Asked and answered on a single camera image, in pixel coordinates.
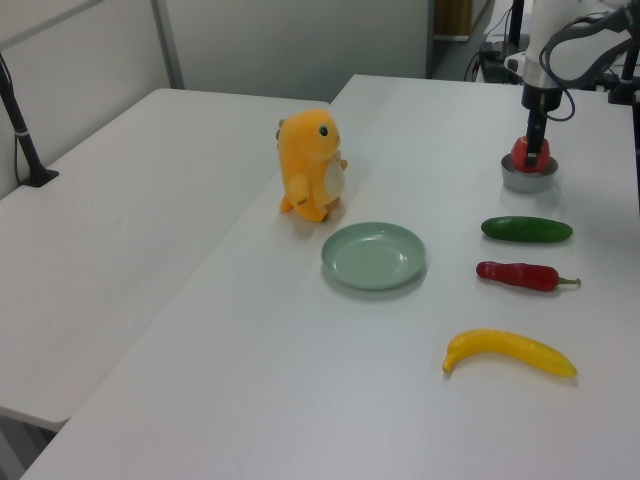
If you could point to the pale green plate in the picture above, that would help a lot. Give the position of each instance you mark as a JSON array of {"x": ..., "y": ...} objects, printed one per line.
[{"x": 374, "y": 257}]

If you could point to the red apple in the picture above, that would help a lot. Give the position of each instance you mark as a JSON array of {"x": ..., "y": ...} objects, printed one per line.
[{"x": 518, "y": 150}]

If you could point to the orange plush toy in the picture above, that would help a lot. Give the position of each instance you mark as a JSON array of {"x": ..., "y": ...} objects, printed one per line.
[{"x": 305, "y": 155}]

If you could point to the black pole with base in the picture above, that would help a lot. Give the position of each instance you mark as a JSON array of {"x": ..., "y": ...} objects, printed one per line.
[{"x": 25, "y": 145}]

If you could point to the wooden door panel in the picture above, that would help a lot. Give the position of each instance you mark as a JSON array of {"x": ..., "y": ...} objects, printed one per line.
[{"x": 452, "y": 17}]

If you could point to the black camera stand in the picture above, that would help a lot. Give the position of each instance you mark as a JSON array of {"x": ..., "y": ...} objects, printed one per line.
[{"x": 625, "y": 85}]

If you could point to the green cucumber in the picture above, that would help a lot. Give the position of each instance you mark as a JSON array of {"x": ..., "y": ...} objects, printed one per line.
[{"x": 527, "y": 230}]

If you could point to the red chili pepper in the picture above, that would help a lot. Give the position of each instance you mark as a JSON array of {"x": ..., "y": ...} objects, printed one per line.
[{"x": 520, "y": 275}]

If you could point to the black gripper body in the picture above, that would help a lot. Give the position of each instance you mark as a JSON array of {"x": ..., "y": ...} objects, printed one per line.
[{"x": 542, "y": 100}]

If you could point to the black equipment box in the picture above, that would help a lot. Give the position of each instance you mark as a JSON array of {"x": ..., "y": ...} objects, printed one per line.
[{"x": 492, "y": 60}]

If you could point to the yellow banana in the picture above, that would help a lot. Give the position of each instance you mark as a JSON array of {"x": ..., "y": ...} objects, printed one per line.
[{"x": 505, "y": 345}]

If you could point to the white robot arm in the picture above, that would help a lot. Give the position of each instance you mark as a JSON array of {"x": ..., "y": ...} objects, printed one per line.
[{"x": 537, "y": 35}]

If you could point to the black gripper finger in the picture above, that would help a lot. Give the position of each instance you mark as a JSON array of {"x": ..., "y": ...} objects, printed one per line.
[{"x": 536, "y": 135}]

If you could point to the small grey bowl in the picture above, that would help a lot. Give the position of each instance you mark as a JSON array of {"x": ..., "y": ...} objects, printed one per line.
[{"x": 525, "y": 182}]

